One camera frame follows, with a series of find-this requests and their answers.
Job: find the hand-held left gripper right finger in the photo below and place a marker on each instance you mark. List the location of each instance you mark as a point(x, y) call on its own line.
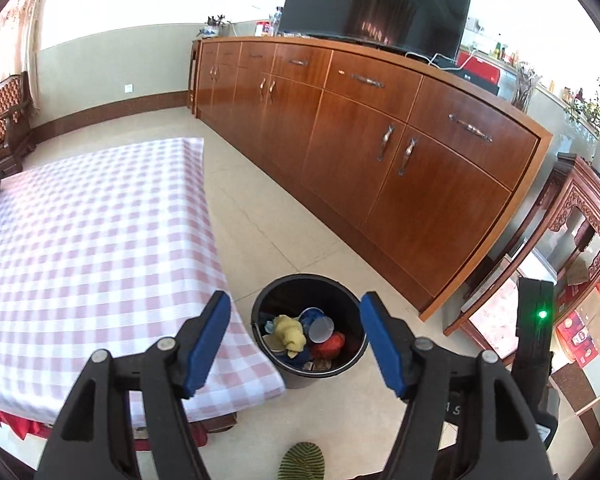
point(382, 345)

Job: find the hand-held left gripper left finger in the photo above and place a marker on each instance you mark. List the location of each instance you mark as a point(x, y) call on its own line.
point(207, 345)

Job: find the orange plastic bag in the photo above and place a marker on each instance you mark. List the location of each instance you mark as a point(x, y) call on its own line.
point(330, 345)

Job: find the blue paper cup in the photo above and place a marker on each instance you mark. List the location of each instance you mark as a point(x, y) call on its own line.
point(320, 322)

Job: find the brown and white carton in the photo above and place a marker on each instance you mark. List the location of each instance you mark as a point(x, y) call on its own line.
point(317, 364)

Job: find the yellow cloth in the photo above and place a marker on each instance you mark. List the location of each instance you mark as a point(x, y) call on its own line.
point(290, 335)

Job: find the black plastic bucket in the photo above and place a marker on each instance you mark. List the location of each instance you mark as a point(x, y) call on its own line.
point(292, 295)

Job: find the red printed carton box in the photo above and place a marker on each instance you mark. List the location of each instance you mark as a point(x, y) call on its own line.
point(577, 337)

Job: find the pink floral framed panel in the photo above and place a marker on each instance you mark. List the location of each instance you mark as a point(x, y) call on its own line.
point(500, 310)

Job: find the green striped slipper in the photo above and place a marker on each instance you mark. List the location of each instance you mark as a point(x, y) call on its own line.
point(302, 462)

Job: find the carved wooden side table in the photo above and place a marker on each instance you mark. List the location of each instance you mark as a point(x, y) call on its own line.
point(575, 195)

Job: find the pink checked tablecloth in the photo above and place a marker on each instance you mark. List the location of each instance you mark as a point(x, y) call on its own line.
point(80, 235)

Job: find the long wooden sideboard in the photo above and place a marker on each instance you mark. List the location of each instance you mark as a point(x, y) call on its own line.
point(355, 135)

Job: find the glass vase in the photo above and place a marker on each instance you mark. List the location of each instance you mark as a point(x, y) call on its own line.
point(525, 87)

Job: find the group of small bottles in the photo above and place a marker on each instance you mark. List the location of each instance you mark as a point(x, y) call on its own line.
point(505, 52)

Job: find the wooden sofa bench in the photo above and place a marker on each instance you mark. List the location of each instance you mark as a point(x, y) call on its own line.
point(5, 110)

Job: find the small potted plant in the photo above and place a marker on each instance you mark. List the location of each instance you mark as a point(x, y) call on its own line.
point(214, 27)

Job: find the red and white container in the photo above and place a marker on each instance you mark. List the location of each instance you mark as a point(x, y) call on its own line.
point(262, 29)

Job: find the flat screen television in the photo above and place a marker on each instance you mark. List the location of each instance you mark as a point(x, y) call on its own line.
point(330, 0)

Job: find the pink patterned curtain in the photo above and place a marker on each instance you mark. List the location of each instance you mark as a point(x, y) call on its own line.
point(15, 25)

